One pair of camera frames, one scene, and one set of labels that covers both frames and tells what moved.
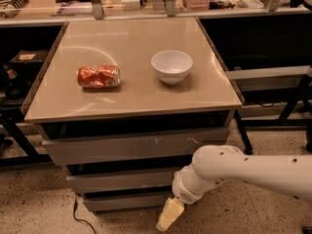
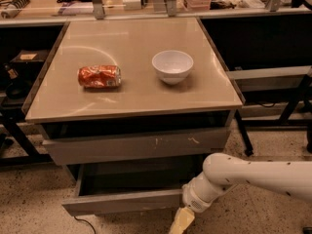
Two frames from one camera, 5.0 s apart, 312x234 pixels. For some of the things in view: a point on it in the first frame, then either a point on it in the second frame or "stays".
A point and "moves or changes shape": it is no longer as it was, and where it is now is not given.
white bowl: x=172 y=66 stays
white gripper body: x=182 y=190 to x=194 y=200
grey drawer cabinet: x=124 y=105 stays
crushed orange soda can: x=99 y=75 stays
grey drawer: x=95 y=182 moves or changes shape
